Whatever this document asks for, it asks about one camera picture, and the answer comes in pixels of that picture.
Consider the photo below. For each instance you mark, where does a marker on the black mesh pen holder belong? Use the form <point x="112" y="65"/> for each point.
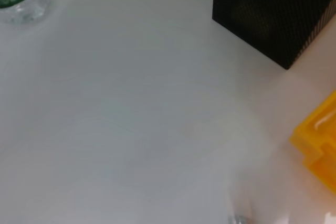
<point x="270" y="14"/>

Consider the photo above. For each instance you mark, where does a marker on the yellow plastic storage bin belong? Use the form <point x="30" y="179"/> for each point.
<point x="320" y="150"/>

